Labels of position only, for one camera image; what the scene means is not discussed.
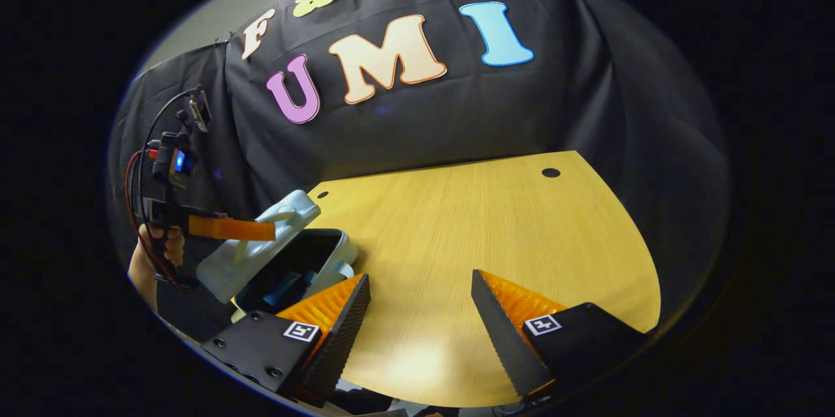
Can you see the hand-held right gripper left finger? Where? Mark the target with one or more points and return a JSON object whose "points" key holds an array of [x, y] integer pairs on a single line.
{"points": [[339, 345]]}

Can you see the light blue suitcase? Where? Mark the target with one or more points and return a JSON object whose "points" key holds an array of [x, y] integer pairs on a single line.
{"points": [[248, 260]]}

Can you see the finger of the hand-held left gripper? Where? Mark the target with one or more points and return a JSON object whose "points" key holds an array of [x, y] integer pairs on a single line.
{"points": [[231, 228]]}

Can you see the black backdrop cloth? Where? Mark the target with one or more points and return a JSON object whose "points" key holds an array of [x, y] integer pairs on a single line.
{"points": [[424, 117]]}

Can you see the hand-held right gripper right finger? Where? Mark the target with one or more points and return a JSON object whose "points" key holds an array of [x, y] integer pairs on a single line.
{"points": [[502, 339]]}

